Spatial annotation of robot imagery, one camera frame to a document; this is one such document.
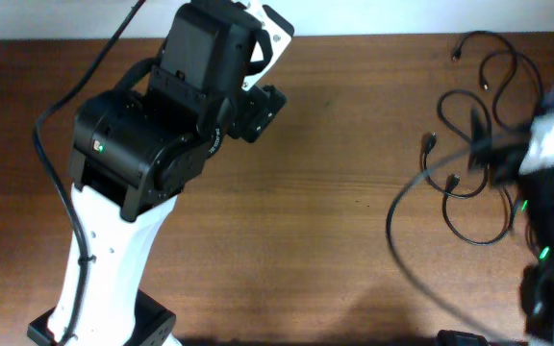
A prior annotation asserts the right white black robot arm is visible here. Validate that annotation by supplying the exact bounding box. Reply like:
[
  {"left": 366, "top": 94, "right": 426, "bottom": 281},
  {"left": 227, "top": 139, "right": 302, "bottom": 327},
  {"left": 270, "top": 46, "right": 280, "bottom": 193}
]
[{"left": 468, "top": 110, "right": 554, "bottom": 345}]

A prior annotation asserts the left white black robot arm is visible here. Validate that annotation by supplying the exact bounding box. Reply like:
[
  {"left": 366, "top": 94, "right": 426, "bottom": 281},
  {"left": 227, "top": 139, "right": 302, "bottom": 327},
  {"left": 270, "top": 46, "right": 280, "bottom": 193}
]
[{"left": 27, "top": 1, "right": 295, "bottom": 345}]

